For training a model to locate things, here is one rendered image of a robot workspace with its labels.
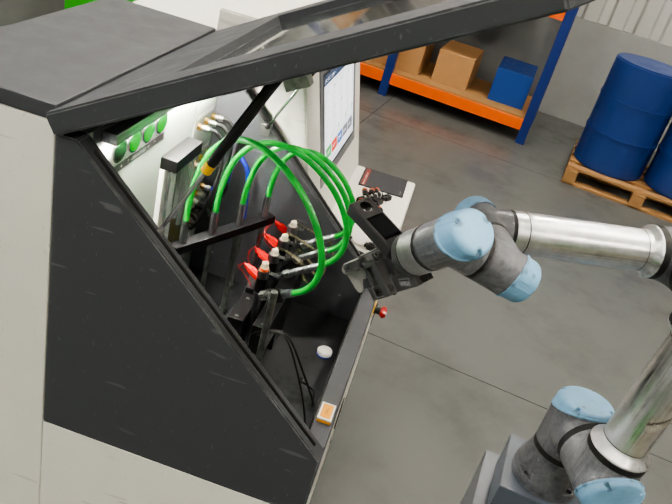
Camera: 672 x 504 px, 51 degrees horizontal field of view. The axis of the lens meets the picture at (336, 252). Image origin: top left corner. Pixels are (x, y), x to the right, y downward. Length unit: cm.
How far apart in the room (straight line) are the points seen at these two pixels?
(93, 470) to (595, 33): 684
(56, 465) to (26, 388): 21
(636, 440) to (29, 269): 114
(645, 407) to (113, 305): 97
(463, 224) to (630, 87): 508
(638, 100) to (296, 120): 446
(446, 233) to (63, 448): 100
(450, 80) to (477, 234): 585
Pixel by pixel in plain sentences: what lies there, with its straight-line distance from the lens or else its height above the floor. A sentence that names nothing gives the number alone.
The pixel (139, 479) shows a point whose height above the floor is 72.
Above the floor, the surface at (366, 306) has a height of 95.
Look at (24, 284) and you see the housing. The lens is 145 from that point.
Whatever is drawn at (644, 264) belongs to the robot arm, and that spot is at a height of 147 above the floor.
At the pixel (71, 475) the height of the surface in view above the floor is 66.
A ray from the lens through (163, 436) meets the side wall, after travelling 152.
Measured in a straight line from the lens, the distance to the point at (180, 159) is 161.
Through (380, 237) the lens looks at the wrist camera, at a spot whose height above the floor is 144.
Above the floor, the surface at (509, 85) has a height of 42.
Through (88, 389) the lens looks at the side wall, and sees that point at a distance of 153.
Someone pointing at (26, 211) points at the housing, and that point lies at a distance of 137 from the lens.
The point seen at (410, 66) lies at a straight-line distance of 690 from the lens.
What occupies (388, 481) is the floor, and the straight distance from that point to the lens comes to 278.
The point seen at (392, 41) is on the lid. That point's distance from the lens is 100.
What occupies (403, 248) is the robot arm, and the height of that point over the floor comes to 146.
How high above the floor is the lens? 197
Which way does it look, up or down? 30 degrees down
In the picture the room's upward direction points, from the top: 16 degrees clockwise
